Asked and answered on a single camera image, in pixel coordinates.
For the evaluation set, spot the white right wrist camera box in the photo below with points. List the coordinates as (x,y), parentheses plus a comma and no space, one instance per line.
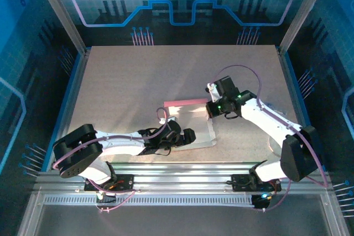
(213,92)

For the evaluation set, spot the black electronics module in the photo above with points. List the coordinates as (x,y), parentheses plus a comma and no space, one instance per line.
(261,201)

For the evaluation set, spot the aluminium frame post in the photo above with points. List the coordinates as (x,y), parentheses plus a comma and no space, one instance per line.
(59,12)
(304,12)

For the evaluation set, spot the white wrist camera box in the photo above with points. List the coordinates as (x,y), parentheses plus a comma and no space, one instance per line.
(213,92)
(169,120)

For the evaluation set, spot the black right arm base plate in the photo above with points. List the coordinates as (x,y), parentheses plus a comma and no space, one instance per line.
(240,182)

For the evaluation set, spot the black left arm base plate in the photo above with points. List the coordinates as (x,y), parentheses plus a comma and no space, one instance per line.
(124,182)

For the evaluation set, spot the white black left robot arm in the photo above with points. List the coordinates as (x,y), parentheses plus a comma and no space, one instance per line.
(119,144)

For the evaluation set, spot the aluminium blue side rail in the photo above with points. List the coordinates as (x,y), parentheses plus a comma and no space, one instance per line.
(73,92)
(293,86)

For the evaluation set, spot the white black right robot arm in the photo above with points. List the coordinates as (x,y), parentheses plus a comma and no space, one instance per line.
(265,117)

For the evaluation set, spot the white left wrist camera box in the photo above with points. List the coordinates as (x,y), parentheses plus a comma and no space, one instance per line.
(169,120)

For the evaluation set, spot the pink paper box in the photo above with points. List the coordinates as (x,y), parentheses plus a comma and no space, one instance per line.
(196,128)

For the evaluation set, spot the aluminium extrusion rail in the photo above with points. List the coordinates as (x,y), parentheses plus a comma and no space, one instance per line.
(179,175)

